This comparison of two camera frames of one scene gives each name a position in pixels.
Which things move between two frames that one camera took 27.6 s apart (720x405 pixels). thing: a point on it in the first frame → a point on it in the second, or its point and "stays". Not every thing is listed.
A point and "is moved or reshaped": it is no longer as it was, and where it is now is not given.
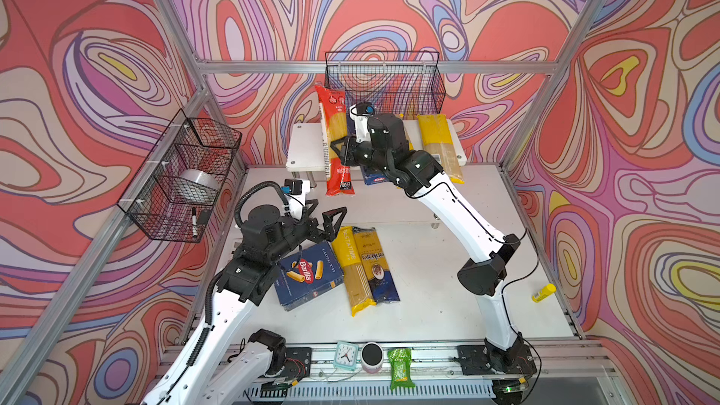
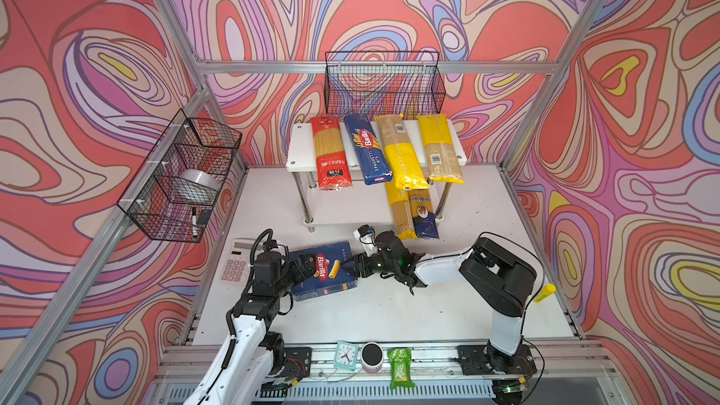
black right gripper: [348, 150] → [360, 261]
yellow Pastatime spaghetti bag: [346, 250] → [397, 197]
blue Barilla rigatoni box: [306, 273] stays
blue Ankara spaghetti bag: [380, 277] → [423, 214]
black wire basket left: [175, 190] stays
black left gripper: [314, 234] → [301, 276]
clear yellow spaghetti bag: [436, 139] stays
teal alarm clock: [346, 354] stays
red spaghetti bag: [334, 126] is moved or reshaped
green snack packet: [401, 368] stays
